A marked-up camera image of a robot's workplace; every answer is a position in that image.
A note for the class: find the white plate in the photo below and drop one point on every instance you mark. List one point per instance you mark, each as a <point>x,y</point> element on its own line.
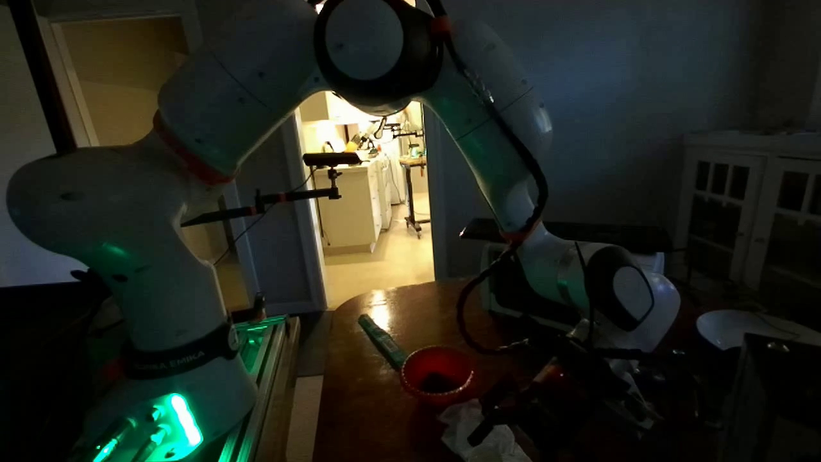
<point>727,329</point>

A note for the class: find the crumpled white tissue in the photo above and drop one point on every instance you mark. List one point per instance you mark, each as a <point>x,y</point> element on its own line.
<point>477,435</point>

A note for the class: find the robot mounting base frame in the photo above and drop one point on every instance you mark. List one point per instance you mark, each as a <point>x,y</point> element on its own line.
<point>221,411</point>

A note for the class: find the green flat package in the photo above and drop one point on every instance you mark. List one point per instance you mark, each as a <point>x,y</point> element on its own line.
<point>386,346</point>

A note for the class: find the white glass-door cabinet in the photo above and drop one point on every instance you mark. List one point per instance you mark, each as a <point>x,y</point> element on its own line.
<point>750,210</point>

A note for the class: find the white microwave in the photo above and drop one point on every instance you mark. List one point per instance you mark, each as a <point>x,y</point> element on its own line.
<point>514,292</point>

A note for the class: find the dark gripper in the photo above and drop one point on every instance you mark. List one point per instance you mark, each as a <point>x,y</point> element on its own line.
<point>566,398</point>

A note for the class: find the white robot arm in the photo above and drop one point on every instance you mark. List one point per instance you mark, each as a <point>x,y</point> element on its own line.
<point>119,210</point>

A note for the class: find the red bowl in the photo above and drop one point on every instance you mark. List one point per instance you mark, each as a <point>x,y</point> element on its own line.
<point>436,376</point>

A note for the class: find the camera on tripod arm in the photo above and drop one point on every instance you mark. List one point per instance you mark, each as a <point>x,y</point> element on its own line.
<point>263,202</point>

